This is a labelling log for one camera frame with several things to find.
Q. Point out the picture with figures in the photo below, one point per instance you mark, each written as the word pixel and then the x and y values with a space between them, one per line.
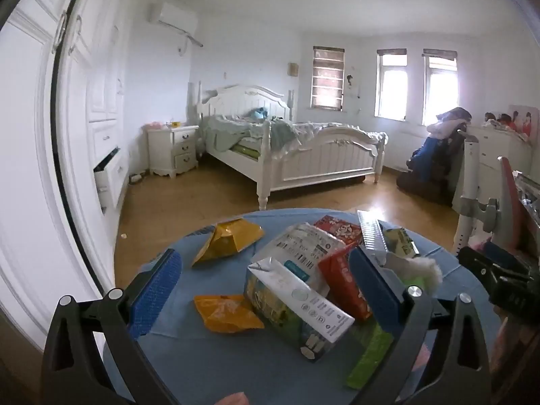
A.
pixel 525 120

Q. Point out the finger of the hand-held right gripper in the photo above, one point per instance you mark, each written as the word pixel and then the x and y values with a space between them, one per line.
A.
pixel 514 291
pixel 476 263

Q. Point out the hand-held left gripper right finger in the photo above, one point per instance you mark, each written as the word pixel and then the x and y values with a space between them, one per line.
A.
pixel 371 282

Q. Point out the white barcode packet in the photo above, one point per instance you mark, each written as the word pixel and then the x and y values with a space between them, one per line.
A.
pixel 303 244

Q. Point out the orange wrapper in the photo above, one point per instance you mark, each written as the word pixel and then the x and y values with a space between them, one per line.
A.
pixel 223 312

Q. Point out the red printed packet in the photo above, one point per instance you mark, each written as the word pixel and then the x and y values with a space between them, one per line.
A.
pixel 337 225

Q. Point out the white nightstand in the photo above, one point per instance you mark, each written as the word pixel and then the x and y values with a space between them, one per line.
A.
pixel 173 152

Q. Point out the white air conditioner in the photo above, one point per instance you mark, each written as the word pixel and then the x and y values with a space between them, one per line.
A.
pixel 173 17

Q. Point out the bright window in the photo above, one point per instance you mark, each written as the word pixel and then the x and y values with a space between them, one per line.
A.
pixel 441 88
pixel 391 86

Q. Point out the yellow snack packet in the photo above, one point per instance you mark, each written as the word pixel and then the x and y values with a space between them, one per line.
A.
pixel 228 240

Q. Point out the white green milk carton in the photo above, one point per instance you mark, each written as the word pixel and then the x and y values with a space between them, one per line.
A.
pixel 295 303

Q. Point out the red carton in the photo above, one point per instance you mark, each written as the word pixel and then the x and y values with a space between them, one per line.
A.
pixel 341 278

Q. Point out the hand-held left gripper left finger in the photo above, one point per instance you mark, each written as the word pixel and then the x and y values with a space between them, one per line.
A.
pixel 154 291

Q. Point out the pale green bedding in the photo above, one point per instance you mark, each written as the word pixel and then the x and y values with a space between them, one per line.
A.
pixel 278 130

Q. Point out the window with brown blind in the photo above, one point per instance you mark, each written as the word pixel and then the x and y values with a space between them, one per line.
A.
pixel 328 78

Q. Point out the blue plush toy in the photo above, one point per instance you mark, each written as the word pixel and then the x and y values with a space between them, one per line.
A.
pixel 258 113

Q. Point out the bright green packet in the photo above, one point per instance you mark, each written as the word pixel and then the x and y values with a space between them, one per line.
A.
pixel 371 354

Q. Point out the open white wardrobe drawer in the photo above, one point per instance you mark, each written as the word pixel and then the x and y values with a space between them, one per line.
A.
pixel 107 177

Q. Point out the white wardrobe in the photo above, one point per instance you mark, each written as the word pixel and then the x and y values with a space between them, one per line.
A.
pixel 105 93

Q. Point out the round blue table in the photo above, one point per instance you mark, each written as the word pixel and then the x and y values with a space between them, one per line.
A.
pixel 190 358

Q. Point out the pink item on nightstand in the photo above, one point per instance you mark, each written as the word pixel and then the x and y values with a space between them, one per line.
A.
pixel 154 126

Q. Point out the pile of clothes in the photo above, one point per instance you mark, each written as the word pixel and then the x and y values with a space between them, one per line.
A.
pixel 434 156

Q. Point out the white dresser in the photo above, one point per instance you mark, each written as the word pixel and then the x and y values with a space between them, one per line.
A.
pixel 502 147

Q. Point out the white wooden bed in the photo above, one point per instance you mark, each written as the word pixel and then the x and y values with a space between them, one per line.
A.
pixel 329 156

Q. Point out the small green white carton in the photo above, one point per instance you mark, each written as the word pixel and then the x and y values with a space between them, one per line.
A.
pixel 400 240

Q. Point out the white tissue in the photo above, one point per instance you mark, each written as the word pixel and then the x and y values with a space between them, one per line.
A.
pixel 422 268

